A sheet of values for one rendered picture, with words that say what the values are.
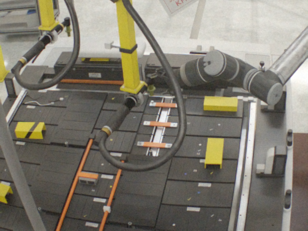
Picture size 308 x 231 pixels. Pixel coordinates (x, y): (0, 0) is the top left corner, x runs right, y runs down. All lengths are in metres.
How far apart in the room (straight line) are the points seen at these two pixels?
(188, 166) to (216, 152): 0.13
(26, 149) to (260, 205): 1.11
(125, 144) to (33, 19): 3.21
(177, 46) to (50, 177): 1.44
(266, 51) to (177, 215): 1.57
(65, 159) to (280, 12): 3.87
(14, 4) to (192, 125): 3.34
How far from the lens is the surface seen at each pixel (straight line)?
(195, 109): 2.50
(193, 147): 2.30
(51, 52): 3.46
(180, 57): 2.70
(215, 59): 2.11
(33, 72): 3.21
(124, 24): 2.14
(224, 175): 2.17
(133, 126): 2.44
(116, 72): 2.70
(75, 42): 2.16
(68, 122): 2.51
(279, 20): 5.52
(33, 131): 2.45
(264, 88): 2.14
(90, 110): 2.56
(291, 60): 2.22
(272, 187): 2.30
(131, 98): 2.33
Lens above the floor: 2.53
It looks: 37 degrees down
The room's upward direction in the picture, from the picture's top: 5 degrees counter-clockwise
